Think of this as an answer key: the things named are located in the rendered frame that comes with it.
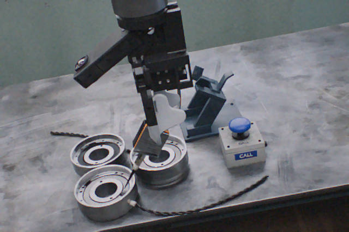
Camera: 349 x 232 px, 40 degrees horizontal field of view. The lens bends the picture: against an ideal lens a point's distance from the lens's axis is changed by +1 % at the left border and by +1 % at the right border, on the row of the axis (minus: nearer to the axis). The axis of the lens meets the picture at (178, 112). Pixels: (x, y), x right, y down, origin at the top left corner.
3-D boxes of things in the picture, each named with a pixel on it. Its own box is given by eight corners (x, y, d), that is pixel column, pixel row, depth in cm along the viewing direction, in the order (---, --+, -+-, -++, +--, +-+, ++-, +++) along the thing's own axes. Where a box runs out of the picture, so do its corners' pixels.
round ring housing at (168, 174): (201, 164, 88) (198, 146, 86) (160, 195, 82) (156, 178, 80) (163, 144, 95) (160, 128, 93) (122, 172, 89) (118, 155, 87)
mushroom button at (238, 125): (233, 152, 85) (230, 129, 83) (228, 139, 89) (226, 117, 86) (254, 147, 86) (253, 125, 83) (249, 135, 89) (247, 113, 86)
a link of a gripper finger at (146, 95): (158, 129, 69) (147, 73, 65) (148, 131, 69) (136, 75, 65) (155, 115, 73) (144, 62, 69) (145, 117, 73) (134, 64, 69)
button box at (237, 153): (227, 169, 85) (224, 148, 83) (220, 146, 91) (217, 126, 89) (272, 161, 86) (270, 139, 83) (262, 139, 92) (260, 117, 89)
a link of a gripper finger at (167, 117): (192, 146, 72) (182, 91, 68) (154, 154, 72) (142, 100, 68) (188, 136, 75) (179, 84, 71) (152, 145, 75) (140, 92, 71)
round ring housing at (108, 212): (67, 213, 82) (60, 195, 80) (106, 176, 89) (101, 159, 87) (114, 232, 77) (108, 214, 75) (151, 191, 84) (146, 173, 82)
